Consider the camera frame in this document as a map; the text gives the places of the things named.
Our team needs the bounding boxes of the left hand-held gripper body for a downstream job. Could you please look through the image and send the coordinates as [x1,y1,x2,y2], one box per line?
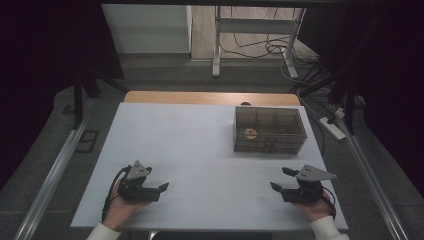
[118,160,161,203]

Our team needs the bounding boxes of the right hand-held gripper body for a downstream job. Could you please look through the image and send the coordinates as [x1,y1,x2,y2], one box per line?
[280,164,338,203]

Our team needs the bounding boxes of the clear brown drawer box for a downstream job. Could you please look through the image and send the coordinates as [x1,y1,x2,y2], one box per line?
[233,105,308,155]

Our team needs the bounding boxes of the person's right hand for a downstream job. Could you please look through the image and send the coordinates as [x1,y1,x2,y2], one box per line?
[293,194,335,223]

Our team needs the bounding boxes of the person's left hand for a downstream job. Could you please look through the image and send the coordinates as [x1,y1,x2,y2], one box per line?
[102,181,151,231]

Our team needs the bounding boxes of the white table mat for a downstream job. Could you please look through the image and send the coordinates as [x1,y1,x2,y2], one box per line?
[70,102,349,232]

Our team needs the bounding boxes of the white power strip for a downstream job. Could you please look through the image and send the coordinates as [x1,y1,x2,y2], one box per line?
[319,116,347,141]

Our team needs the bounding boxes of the black metal stand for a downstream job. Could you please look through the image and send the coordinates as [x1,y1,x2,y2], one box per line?
[289,66,358,136]
[71,68,129,129]

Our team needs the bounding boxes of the wooden table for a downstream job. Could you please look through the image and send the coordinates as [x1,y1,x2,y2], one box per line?
[123,90,302,107]

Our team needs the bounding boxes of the dark curtain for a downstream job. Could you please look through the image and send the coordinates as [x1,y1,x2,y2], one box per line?
[0,0,125,191]
[298,0,424,198]

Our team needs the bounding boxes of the white cabinet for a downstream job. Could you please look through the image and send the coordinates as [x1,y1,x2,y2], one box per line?
[101,3,194,54]

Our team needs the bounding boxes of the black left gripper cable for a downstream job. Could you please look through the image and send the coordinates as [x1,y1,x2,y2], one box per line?
[101,165,133,221]

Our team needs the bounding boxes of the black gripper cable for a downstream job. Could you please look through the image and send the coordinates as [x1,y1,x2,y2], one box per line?
[321,186,337,218]
[101,165,133,221]

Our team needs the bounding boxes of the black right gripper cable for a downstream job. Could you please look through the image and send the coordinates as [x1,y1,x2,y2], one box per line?
[321,186,337,218]

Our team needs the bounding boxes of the aluminium floor rail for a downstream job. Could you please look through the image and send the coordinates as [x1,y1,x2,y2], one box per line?
[333,109,409,240]
[13,98,96,240]

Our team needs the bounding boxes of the black floor cables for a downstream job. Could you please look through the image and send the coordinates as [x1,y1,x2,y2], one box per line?
[219,6,321,68]

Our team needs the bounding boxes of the white metal desk frame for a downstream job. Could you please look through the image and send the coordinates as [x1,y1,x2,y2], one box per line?
[212,5,307,79]

